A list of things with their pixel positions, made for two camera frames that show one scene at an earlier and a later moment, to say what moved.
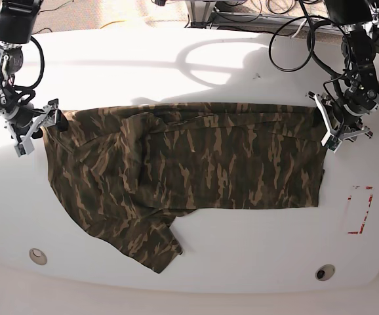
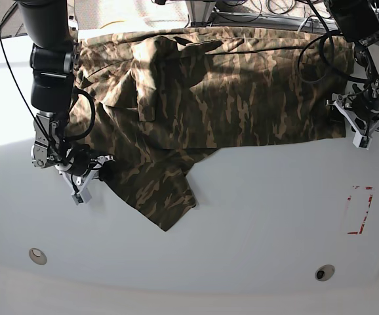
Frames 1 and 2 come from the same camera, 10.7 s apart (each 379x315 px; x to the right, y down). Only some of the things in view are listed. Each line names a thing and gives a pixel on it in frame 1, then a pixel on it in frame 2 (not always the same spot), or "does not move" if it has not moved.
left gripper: x=25 y=121 -> x=80 y=193
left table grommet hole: x=38 y=256 does not move
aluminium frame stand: x=202 y=14 does not move
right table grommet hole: x=324 y=272 does not move
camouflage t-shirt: x=132 y=169 -> x=153 y=102
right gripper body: x=340 y=124 -> x=364 y=126
